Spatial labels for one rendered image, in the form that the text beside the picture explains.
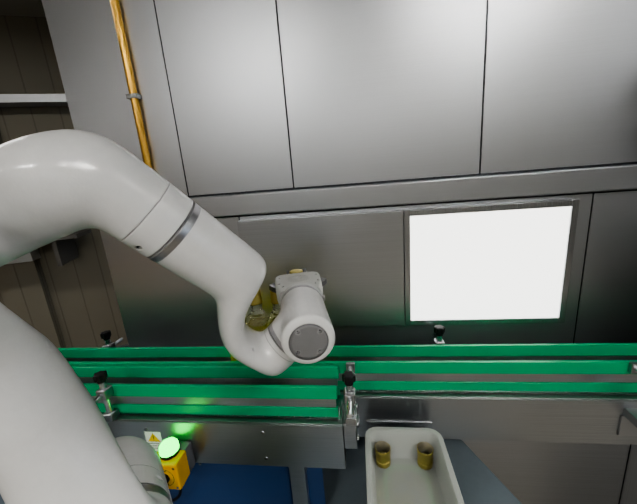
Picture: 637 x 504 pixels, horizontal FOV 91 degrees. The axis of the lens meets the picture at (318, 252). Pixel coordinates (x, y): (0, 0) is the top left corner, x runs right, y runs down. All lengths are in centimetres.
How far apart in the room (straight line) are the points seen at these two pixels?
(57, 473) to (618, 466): 146
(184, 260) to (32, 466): 24
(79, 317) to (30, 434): 340
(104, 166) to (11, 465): 30
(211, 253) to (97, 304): 335
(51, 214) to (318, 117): 67
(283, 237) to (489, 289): 60
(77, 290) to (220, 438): 299
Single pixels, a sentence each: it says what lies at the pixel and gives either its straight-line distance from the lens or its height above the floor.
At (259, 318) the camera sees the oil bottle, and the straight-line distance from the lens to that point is 84.
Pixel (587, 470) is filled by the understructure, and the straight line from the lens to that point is 150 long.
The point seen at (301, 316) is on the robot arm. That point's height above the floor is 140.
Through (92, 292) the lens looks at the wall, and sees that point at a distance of 371.
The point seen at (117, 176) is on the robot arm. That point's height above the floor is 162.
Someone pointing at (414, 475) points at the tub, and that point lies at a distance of 88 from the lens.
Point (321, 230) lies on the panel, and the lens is 88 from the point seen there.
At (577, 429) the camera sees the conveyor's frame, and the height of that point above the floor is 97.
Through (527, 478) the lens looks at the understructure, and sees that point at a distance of 146.
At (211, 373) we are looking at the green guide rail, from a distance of 93.
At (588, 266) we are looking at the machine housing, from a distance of 112.
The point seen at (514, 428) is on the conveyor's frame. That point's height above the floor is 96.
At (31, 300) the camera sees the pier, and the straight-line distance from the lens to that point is 380.
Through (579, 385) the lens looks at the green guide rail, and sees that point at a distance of 101.
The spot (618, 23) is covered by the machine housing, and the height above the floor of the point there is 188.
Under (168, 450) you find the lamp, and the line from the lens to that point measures 92.
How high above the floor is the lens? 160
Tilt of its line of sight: 14 degrees down
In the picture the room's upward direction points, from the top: 5 degrees counter-clockwise
